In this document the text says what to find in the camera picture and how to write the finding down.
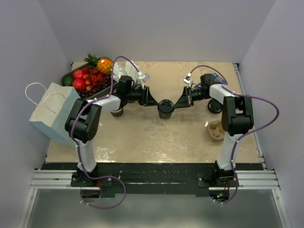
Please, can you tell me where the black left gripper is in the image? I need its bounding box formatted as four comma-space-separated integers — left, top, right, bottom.
126, 86, 158, 107

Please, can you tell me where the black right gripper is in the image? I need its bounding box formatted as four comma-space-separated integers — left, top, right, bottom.
174, 87, 211, 110

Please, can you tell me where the black plastic cup lid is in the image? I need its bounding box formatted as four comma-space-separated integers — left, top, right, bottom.
158, 99, 174, 114

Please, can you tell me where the white paper coffee cup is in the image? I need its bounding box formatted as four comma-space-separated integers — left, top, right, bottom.
159, 110, 174, 120

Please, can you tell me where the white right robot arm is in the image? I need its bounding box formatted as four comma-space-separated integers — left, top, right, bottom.
174, 74, 254, 187

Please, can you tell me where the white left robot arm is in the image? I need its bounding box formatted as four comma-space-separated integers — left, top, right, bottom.
65, 76, 158, 186

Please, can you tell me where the stack of paper cups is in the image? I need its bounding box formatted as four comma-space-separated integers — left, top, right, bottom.
111, 108, 124, 118

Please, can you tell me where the blue card package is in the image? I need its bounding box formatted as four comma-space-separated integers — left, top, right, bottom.
212, 73, 228, 85

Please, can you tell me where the cardboard cup carrier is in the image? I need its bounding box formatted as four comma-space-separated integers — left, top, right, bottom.
206, 120, 225, 141

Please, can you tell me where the grey fruit tray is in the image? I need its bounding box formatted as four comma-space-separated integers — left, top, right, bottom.
61, 64, 110, 99

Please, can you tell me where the dark purple grape bunch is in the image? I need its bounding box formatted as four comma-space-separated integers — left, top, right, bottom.
76, 74, 111, 99

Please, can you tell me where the pineapple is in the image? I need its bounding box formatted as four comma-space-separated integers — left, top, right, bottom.
84, 53, 113, 75

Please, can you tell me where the red apple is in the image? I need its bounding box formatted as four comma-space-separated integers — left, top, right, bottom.
72, 78, 86, 90
73, 69, 84, 80

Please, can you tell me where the green lime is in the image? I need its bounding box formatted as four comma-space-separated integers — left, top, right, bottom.
63, 77, 74, 86

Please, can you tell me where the light blue paper bag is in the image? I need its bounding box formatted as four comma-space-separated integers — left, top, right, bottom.
25, 82, 80, 147

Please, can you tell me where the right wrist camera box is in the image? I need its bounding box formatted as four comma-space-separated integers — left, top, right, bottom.
183, 73, 193, 86

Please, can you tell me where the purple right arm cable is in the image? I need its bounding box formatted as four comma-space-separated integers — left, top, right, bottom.
189, 65, 280, 204

